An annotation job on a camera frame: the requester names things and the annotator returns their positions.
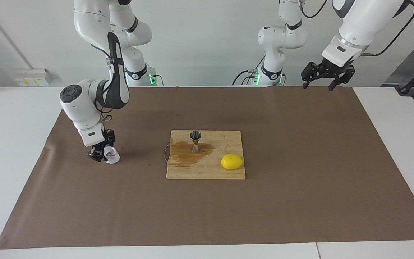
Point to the brown paper table mat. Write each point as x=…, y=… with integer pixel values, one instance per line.
x=207, y=216

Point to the yellow lemon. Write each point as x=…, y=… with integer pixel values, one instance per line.
x=231, y=162

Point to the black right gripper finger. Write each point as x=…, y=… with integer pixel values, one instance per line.
x=96, y=156
x=102, y=148

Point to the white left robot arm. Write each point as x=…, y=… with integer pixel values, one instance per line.
x=358, y=21

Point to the white wall socket box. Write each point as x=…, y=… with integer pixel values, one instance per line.
x=31, y=80

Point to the wooden cutting board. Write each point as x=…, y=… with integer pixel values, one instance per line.
x=207, y=171

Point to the steel double jigger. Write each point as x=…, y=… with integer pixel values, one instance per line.
x=196, y=136

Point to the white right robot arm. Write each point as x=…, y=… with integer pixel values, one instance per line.
x=81, y=108

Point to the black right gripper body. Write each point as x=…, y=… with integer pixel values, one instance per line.
x=108, y=137

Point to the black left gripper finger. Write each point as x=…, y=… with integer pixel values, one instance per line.
x=311, y=72
x=344, y=78

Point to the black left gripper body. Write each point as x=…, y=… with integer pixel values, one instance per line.
x=334, y=70

